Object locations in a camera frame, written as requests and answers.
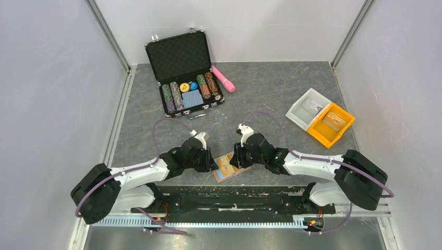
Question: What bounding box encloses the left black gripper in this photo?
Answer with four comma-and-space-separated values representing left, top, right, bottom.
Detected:
185, 146, 219, 172

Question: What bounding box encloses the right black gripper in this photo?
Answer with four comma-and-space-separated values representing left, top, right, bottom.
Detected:
229, 141, 266, 169

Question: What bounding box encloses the gold credit card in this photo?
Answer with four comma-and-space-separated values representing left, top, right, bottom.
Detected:
214, 153, 239, 182

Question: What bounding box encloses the brown leather card holder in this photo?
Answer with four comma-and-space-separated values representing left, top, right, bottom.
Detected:
213, 152, 252, 183

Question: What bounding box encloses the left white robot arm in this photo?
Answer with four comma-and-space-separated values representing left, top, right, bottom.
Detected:
70, 137, 218, 224

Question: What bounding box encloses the blue playing card deck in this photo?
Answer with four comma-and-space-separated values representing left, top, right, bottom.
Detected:
182, 90, 204, 109

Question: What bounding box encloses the card in white bin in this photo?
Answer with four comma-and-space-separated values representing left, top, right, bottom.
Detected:
301, 97, 323, 116

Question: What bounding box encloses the card in yellow bin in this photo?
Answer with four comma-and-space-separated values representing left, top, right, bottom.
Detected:
322, 111, 347, 132

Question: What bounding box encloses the pink cylindrical flashlight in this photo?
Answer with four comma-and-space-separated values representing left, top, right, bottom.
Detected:
211, 65, 236, 93

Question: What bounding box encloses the red green chip row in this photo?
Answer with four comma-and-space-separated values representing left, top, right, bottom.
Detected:
197, 74, 212, 99

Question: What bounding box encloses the orange black chip row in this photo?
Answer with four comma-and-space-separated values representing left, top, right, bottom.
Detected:
204, 72, 222, 101

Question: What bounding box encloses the green poker chip row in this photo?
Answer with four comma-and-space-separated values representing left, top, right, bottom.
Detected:
162, 84, 176, 114

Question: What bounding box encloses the grey poker chip row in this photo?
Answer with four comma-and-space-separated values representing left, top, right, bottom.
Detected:
169, 82, 184, 111

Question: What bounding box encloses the blue dealer chip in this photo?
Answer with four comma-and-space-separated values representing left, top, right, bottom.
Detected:
189, 81, 198, 91

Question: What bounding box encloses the yellow dealer chip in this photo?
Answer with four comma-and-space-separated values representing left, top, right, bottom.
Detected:
179, 82, 190, 93

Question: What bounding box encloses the white plastic bin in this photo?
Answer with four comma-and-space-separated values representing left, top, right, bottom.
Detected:
285, 88, 332, 131

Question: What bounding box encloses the yellow plastic bin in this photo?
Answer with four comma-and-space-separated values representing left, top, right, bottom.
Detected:
307, 103, 355, 148

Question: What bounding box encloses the black poker chip case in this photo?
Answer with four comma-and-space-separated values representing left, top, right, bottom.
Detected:
144, 28, 225, 119

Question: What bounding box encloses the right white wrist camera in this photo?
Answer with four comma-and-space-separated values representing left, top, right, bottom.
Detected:
236, 124, 254, 147

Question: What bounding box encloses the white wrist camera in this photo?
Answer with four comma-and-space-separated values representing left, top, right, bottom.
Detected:
236, 124, 254, 147
190, 130, 209, 150

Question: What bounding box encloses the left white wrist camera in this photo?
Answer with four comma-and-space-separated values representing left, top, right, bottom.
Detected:
190, 130, 209, 150

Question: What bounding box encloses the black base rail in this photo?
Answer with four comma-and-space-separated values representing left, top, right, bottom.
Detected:
144, 185, 336, 223

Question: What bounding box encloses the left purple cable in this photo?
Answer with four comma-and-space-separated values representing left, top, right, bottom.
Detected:
74, 118, 196, 218

